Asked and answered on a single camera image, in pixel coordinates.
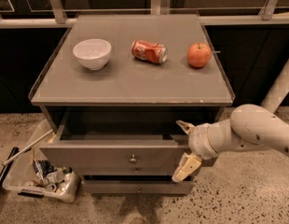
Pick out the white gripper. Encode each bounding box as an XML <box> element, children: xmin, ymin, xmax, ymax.
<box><xmin>172</xmin><ymin>120</ymin><xmax>219</xmax><ymax>183</ymax></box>

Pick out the grey top drawer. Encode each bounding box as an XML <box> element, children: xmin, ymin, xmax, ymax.
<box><xmin>39</xmin><ymin>109</ymin><xmax>220</xmax><ymax>176</ymax></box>

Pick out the grey drawer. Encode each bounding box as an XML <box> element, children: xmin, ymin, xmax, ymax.
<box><xmin>39</xmin><ymin>109</ymin><xmax>220</xmax><ymax>176</ymax></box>
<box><xmin>81</xmin><ymin>180</ymin><xmax>194</xmax><ymax>195</ymax></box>

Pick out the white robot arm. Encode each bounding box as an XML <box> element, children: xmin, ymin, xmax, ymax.
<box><xmin>172</xmin><ymin>59</ymin><xmax>289</xmax><ymax>183</ymax></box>

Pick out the grey drawer cabinet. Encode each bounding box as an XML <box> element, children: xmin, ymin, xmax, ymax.
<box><xmin>30</xmin><ymin>15</ymin><xmax>234</xmax><ymax>181</ymax></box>

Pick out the grey bottom drawer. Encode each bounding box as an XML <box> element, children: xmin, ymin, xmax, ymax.
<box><xmin>81</xmin><ymin>180</ymin><xmax>194</xmax><ymax>195</ymax></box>

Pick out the red apple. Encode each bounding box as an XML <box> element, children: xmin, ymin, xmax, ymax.
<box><xmin>187</xmin><ymin>43</ymin><xmax>212</xmax><ymax>68</ymax></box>

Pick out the red soda can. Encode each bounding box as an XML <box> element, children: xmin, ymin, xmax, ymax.
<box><xmin>131</xmin><ymin>40</ymin><xmax>167</xmax><ymax>64</ymax></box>

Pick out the white ceramic bowl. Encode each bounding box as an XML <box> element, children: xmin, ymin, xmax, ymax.
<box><xmin>73</xmin><ymin>38</ymin><xmax>112</xmax><ymax>70</ymax></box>

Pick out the crushed silver can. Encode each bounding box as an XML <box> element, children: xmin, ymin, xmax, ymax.
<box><xmin>46</xmin><ymin>171</ymin><xmax>64</xmax><ymax>184</ymax></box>

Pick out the metal rod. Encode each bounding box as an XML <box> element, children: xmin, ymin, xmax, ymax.
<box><xmin>2</xmin><ymin>130</ymin><xmax>53</xmax><ymax>167</ymax></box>

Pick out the crumpled snack bag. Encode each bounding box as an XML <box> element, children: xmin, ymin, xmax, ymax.
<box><xmin>33</xmin><ymin>160</ymin><xmax>55</xmax><ymax>179</ymax></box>

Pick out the clear plastic trash bin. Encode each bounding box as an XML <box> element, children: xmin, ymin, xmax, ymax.
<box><xmin>3</xmin><ymin>120</ymin><xmax>80</xmax><ymax>203</ymax></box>

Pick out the black flat bar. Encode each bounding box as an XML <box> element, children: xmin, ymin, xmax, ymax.
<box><xmin>0</xmin><ymin>147</ymin><xmax>19</xmax><ymax>189</ymax></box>

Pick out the metal railing frame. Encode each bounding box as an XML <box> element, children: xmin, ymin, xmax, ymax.
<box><xmin>0</xmin><ymin>0</ymin><xmax>289</xmax><ymax>29</ymax></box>

